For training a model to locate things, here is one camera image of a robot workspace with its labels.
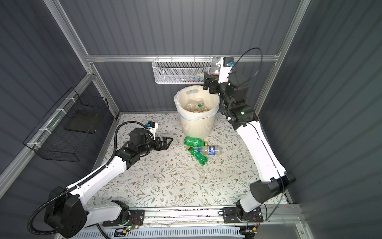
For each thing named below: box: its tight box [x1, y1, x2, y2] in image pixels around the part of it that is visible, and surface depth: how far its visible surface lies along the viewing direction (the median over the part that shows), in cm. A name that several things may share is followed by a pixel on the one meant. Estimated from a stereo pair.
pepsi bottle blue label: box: [197, 145, 223, 156], surface depth 97 cm
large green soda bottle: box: [184, 135, 209, 148], surface depth 101 cm
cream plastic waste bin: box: [174, 85, 220, 140], surface depth 96 cm
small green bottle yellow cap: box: [187, 145, 209, 166], surface depth 93 cm
